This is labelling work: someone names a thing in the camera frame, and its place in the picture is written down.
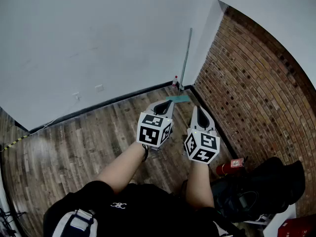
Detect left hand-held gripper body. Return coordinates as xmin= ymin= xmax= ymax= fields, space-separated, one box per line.
xmin=136 ymin=110 xmax=173 ymax=151

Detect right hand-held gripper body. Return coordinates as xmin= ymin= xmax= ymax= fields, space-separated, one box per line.
xmin=184 ymin=126 xmax=221 ymax=164

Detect person's left forearm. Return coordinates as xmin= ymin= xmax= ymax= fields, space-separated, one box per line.
xmin=96 ymin=142 xmax=149 ymax=195

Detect person's right forearm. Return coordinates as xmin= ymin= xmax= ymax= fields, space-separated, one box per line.
xmin=185 ymin=159 xmax=215 ymax=211

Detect black skirting board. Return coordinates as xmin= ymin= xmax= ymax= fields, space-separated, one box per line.
xmin=29 ymin=81 xmax=193 ymax=134
xmin=192 ymin=84 xmax=239 ymax=159

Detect red fire extinguisher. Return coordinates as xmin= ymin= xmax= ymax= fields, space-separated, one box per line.
xmin=216 ymin=157 xmax=249 ymax=176

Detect black backpack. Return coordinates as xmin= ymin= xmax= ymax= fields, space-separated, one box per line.
xmin=209 ymin=157 xmax=307 ymax=222

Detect person's black clothing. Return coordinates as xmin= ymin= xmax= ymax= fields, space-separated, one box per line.
xmin=43 ymin=180 xmax=247 ymax=237

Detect white and navy chest pack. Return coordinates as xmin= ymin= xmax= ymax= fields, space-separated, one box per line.
xmin=51 ymin=208 xmax=98 ymax=237

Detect red box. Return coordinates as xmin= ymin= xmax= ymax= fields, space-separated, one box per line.
xmin=277 ymin=218 xmax=316 ymax=237

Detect black wrist strap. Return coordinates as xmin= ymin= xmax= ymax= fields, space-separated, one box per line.
xmin=141 ymin=144 xmax=150 ymax=162

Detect white cable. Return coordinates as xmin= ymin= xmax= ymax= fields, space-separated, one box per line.
xmin=29 ymin=98 xmax=81 ymax=136

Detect yellow black striped cable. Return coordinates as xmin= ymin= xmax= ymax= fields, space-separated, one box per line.
xmin=1 ymin=135 xmax=30 ymax=152

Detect black cables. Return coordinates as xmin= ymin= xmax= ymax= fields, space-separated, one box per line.
xmin=0 ymin=206 xmax=26 ymax=237

